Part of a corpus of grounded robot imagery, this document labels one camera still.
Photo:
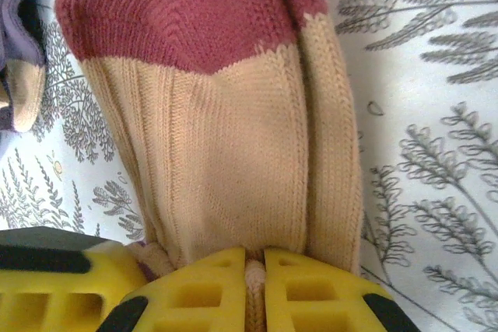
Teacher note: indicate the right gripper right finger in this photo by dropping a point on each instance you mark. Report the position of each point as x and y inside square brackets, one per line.
[276, 308]

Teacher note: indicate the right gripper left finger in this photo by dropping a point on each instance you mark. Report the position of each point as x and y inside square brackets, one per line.
[233, 308]

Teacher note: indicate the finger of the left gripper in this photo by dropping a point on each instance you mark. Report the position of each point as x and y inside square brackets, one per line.
[109, 270]

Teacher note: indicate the tan sock with maroon toe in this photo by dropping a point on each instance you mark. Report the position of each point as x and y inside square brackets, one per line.
[233, 133]

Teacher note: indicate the purple sock with tan toe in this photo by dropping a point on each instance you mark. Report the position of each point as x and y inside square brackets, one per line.
[11, 36]

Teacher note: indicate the floral tablecloth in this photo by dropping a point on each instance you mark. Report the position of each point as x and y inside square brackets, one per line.
[428, 95]

